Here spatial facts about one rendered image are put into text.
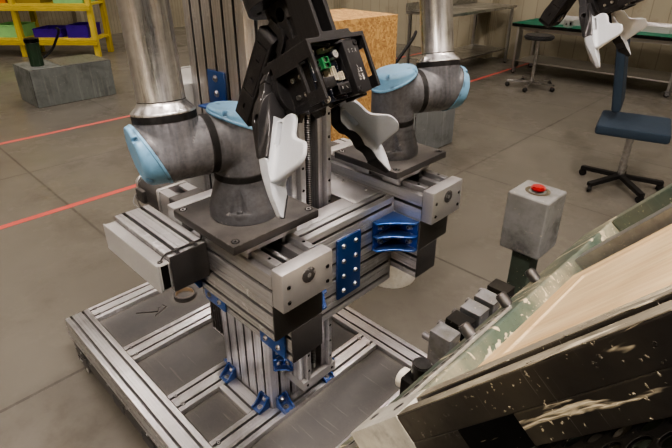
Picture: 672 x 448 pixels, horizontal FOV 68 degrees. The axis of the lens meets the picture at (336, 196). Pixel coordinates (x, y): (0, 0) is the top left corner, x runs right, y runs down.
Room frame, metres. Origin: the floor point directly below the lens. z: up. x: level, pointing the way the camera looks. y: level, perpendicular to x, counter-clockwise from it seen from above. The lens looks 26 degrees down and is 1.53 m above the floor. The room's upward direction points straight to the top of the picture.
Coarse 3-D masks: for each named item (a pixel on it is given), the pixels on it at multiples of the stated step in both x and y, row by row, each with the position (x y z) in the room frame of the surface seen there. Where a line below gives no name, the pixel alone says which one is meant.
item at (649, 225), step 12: (648, 216) 0.91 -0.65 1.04; (660, 216) 0.87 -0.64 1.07; (636, 228) 0.89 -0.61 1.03; (648, 228) 0.88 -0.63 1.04; (660, 228) 0.86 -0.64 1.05; (612, 240) 0.92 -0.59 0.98; (624, 240) 0.90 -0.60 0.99; (636, 240) 0.89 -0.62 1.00; (588, 252) 0.95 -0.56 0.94; (600, 252) 0.93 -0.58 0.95; (612, 252) 0.91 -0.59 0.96; (588, 264) 0.94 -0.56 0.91
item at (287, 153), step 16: (272, 128) 0.43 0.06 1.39; (288, 128) 0.43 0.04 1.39; (272, 144) 0.42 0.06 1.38; (288, 144) 0.41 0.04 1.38; (304, 144) 0.40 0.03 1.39; (272, 160) 0.41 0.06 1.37; (288, 160) 0.40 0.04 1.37; (304, 160) 0.39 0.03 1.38; (272, 176) 0.40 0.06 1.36; (288, 176) 0.40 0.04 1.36; (272, 192) 0.40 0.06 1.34
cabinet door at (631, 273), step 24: (648, 240) 0.80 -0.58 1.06; (600, 264) 0.85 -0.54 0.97; (624, 264) 0.74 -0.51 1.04; (648, 264) 0.65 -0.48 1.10; (576, 288) 0.79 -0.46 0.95; (600, 288) 0.68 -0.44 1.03; (624, 288) 0.60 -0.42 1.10; (648, 288) 0.53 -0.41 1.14; (552, 312) 0.72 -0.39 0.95; (576, 312) 0.62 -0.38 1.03; (600, 312) 0.54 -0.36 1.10; (528, 336) 0.65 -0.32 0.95
